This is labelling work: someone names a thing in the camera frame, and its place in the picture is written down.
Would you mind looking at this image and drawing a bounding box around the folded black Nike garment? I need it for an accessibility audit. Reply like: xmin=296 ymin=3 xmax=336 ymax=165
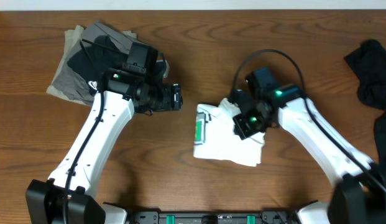
xmin=67 ymin=35 xmax=128 ymax=96

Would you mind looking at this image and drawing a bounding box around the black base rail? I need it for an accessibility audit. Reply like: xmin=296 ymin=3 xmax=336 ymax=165
xmin=124 ymin=208 xmax=300 ymax=224

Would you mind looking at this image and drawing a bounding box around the black crumpled garment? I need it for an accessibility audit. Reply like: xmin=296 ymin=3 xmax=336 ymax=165
xmin=344 ymin=39 xmax=386 ymax=167

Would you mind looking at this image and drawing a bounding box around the white t-shirt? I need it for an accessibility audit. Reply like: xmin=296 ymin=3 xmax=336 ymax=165
xmin=193 ymin=98 xmax=265 ymax=167

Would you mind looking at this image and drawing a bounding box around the folded grey garment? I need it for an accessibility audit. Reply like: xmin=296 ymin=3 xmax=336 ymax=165
xmin=51 ymin=21 xmax=144 ymax=106

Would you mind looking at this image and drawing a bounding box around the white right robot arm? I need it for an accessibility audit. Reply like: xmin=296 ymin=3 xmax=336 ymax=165
xmin=229 ymin=85 xmax=386 ymax=223

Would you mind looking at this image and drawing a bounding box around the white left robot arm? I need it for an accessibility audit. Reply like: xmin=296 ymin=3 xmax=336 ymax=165
xmin=25 ymin=68 xmax=183 ymax=223

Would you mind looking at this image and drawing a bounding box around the folded beige garment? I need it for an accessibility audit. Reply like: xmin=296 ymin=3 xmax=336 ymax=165
xmin=45 ymin=24 xmax=138 ymax=102

